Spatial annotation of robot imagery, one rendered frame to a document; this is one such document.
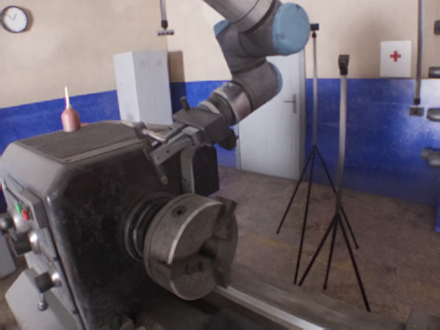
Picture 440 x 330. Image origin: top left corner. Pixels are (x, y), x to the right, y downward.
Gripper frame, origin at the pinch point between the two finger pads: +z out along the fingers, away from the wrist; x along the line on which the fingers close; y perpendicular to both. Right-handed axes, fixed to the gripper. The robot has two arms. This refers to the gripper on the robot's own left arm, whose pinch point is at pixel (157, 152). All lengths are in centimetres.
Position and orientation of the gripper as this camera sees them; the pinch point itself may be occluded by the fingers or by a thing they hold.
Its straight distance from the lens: 59.2
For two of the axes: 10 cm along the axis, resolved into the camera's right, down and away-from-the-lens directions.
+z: -7.4, 5.4, -4.0
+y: -3.1, -8.0, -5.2
